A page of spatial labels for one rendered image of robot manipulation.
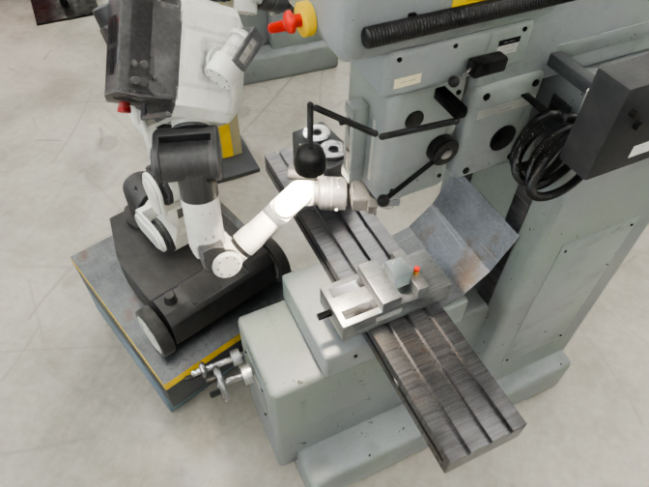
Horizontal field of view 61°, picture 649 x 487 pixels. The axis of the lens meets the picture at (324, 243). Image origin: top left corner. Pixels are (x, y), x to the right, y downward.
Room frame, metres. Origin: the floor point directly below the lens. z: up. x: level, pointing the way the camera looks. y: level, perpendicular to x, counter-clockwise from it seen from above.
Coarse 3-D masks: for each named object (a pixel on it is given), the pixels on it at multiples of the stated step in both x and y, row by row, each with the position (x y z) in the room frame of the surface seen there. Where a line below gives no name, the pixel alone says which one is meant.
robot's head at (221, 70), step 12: (240, 36) 1.07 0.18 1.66; (216, 48) 1.09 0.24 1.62; (228, 48) 1.04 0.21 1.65; (252, 48) 1.07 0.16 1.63; (216, 60) 1.01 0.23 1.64; (228, 60) 1.01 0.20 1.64; (240, 60) 1.03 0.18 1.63; (216, 72) 0.99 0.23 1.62; (228, 72) 0.99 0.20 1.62; (240, 72) 1.02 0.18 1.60; (228, 84) 1.00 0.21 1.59
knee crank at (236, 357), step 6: (234, 354) 0.97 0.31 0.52; (240, 354) 0.99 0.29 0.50; (222, 360) 0.96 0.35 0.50; (228, 360) 0.96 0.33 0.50; (234, 360) 0.95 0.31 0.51; (240, 360) 0.96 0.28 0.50; (204, 366) 0.92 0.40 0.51; (210, 366) 0.93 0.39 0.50; (192, 372) 0.91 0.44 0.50; (198, 372) 0.91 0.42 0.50; (204, 372) 0.91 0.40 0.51; (186, 378) 0.90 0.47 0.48; (192, 378) 0.90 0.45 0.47
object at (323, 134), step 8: (304, 128) 1.51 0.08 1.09; (320, 128) 1.50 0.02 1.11; (328, 128) 1.51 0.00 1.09; (296, 136) 1.46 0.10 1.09; (304, 136) 1.45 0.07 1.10; (320, 136) 1.45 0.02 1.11; (328, 136) 1.45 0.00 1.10; (336, 136) 1.47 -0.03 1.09; (296, 144) 1.46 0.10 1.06; (320, 144) 1.43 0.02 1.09; (328, 144) 1.41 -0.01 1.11; (336, 144) 1.41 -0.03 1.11; (344, 144) 1.41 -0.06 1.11; (328, 152) 1.37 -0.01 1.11; (336, 152) 1.39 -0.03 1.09; (328, 160) 1.35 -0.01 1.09; (336, 160) 1.34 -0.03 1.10; (328, 168) 1.31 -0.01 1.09; (336, 168) 1.32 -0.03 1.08; (328, 176) 1.31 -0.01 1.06; (336, 176) 1.32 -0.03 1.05
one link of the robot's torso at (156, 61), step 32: (128, 0) 1.08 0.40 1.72; (160, 0) 1.22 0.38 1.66; (192, 0) 1.16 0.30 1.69; (128, 32) 1.04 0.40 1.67; (160, 32) 1.07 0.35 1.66; (192, 32) 1.11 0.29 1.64; (224, 32) 1.15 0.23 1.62; (128, 64) 1.00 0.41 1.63; (160, 64) 1.03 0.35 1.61; (192, 64) 1.07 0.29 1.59; (128, 96) 1.00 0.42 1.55; (160, 96) 0.99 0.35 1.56; (192, 96) 1.02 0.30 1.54; (224, 96) 1.06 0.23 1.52
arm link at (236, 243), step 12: (264, 216) 0.98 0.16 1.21; (240, 228) 0.98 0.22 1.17; (252, 228) 0.96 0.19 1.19; (264, 228) 0.96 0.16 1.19; (276, 228) 0.97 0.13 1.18; (228, 240) 0.94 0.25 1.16; (240, 240) 0.94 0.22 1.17; (252, 240) 0.94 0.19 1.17; (264, 240) 0.95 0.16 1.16; (240, 252) 0.92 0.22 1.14; (252, 252) 0.93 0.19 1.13
